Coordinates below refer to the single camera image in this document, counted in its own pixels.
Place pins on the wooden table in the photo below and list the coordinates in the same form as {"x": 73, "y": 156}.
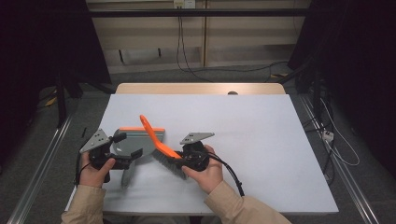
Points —
{"x": 186, "y": 88}

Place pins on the aluminium floor rail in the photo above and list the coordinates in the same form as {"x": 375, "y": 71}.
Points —
{"x": 345, "y": 174}
{"x": 37, "y": 174}

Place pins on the white power strip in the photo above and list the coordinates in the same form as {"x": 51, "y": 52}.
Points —
{"x": 328, "y": 136}

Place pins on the grey dustpan with orange edge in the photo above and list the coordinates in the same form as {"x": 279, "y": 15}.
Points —
{"x": 137, "y": 140}

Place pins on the person's left hand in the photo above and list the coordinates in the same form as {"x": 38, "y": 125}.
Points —
{"x": 91, "y": 175}

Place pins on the black horizontal metal bar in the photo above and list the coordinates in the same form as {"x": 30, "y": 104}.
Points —
{"x": 202, "y": 12}

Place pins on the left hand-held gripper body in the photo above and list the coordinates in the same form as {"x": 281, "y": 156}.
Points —
{"x": 99, "y": 151}

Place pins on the white table cover sheet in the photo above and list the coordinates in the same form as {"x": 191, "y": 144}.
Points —
{"x": 233, "y": 149}

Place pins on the black metal stand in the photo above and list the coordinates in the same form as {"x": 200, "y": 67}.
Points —
{"x": 61, "y": 102}

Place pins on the orange brush with grey bristles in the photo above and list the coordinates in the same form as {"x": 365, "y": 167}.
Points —
{"x": 154, "y": 137}

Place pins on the black curtain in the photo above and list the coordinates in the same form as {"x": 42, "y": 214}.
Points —
{"x": 37, "y": 40}
{"x": 358, "y": 46}

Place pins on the small black floor object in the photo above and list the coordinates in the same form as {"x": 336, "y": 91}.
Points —
{"x": 83, "y": 132}

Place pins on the white wall socket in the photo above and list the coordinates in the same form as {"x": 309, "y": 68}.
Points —
{"x": 184, "y": 3}

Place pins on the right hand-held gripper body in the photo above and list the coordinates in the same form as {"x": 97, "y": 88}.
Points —
{"x": 196, "y": 155}

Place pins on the person's right hand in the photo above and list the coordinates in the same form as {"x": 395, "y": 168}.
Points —
{"x": 210, "y": 177}

